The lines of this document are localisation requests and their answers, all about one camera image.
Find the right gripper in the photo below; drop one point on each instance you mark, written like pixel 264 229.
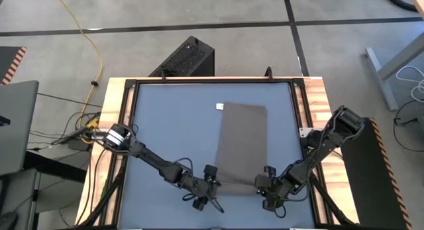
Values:
pixel 275 188

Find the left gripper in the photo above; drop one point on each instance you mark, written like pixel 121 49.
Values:
pixel 198 187

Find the grey-beige terry towel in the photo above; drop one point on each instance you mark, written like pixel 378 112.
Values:
pixel 243 140

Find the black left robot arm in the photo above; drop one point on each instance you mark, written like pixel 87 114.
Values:
pixel 155 160

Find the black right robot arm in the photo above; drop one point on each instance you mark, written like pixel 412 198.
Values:
pixel 344 124

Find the black rig brace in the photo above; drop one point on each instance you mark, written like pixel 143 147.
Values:
pixel 106 197
pixel 328 203

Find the black mat with striped edge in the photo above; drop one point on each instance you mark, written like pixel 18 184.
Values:
pixel 367 177
pixel 10 62

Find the wooden butcher-block table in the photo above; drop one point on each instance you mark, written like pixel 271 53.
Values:
pixel 316 97

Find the black table clamp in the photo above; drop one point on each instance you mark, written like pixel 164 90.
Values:
pixel 269 74
pixel 163 77

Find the yellow plug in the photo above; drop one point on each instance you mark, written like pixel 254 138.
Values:
pixel 92 123

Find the black computer tower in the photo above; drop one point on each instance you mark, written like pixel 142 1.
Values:
pixel 185 57

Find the black power strip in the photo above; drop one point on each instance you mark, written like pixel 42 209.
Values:
pixel 79 134

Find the grey side table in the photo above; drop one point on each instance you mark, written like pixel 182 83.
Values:
pixel 49 190

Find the grey metal desk leg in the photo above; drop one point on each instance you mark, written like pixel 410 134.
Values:
pixel 379 74

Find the grey laptop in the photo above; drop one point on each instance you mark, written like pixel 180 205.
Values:
pixel 18 124

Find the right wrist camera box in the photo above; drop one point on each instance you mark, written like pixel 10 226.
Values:
pixel 270 171

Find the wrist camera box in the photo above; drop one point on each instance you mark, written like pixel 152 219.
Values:
pixel 270 171
pixel 210 172

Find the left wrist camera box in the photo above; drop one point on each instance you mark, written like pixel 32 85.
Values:
pixel 210 172

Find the silver metal bracket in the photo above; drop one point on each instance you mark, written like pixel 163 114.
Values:
pixel 303 132

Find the black table frame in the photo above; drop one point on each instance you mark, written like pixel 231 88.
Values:
pixel 215 81

